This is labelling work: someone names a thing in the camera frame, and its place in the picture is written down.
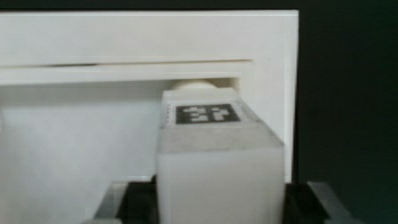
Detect white table leg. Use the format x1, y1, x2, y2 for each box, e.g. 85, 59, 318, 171
156, 80, 284, 224

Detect white L-shaped obstacle wall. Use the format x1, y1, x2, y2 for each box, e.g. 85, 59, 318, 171
0, 9, 300, 184

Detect white square tabletop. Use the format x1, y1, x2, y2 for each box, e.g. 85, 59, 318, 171
0, 62, 254, 224

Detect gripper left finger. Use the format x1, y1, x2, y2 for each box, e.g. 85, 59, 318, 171
82, 182, 158, 224

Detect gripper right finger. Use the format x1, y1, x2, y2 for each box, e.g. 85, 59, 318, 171
282, 182, 366, 224

